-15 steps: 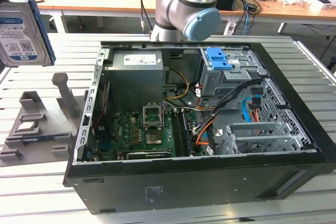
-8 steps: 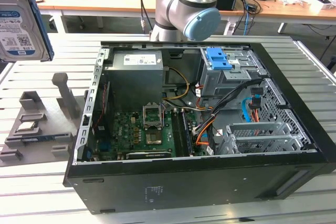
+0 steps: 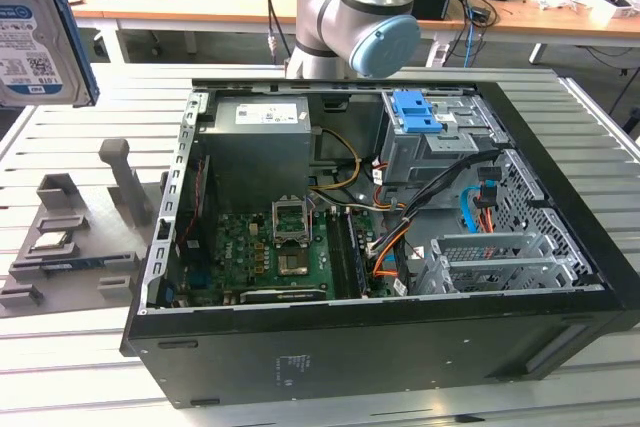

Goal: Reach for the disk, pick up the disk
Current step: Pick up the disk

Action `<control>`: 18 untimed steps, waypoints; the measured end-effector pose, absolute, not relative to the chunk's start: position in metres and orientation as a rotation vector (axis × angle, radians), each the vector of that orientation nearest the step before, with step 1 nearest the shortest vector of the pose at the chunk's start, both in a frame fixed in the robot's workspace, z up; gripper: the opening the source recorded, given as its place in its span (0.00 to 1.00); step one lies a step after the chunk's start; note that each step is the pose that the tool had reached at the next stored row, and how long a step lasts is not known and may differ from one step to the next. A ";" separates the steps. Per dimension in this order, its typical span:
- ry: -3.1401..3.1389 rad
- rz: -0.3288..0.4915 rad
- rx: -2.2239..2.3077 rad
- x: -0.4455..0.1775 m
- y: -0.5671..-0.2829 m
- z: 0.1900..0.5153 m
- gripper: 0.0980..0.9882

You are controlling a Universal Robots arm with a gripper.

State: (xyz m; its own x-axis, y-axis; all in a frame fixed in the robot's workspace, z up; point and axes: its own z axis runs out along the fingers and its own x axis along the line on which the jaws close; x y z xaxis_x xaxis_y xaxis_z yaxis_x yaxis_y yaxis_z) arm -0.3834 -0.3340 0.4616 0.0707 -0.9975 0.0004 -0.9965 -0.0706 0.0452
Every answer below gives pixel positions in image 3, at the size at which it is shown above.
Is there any black open PC case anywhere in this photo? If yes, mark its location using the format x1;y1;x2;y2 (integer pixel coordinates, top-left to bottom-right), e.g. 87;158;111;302
118;77;640;411

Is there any black wire bundle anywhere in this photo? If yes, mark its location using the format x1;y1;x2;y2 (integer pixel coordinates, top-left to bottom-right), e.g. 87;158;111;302
393;148;502;294

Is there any grey parts rack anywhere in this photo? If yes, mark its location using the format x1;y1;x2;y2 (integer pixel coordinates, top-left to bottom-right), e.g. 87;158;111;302
0;138;157;319

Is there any metal CPU socket cover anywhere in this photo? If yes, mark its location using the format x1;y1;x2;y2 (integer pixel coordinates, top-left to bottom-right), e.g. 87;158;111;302
270;194;314;248

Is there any white power strip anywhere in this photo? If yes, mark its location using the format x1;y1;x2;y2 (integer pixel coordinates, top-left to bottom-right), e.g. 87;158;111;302
428;40;452;68

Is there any blue wire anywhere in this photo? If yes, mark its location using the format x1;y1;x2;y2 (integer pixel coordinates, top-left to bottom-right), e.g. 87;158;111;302
458;166;502;236

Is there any CPU socket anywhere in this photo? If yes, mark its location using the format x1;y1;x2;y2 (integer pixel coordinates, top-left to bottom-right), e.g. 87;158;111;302
277;250;310;278

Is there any silver drive cage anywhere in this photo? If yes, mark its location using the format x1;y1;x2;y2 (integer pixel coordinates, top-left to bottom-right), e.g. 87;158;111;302
375;88;507;209

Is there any silver CPU chip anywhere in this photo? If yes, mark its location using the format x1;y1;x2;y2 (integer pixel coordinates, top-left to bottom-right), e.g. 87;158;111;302
30;231;70;252

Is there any wooden desk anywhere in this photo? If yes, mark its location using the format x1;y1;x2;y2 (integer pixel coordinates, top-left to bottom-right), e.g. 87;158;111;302
64;0;640;66

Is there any blue plastic bay latch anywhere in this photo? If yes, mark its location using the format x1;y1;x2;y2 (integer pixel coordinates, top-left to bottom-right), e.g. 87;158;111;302
391;89;447;136

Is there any grey power supply unit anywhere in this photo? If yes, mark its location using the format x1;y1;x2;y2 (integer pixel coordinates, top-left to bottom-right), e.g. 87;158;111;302
198;96;322;199

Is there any black graphics card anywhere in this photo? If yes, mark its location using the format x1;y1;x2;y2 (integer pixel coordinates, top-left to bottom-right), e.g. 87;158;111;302
238;287;327;304

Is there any green motherboard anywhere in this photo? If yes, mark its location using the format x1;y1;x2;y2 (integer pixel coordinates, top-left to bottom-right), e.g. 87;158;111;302
175;205;384;306

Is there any silver perforated disk bay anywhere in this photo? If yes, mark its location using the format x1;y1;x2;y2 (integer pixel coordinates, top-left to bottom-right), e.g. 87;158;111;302
413;232;595;296

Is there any hard disk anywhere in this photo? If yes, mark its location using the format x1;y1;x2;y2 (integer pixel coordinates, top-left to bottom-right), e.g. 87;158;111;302
0;0;101;110

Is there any thin black hanging cable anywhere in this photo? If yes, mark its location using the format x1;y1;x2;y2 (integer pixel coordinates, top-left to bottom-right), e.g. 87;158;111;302
259;0;293;68

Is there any orange wire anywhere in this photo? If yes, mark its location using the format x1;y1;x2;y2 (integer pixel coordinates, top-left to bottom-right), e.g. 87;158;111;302
371;219;417;279

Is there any yellow wire bundle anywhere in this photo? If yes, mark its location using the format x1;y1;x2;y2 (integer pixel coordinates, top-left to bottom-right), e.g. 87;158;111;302
312;127;363;192

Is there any dark RAM stick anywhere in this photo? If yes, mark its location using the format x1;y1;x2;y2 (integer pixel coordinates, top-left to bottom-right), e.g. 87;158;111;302
343;207;372;299

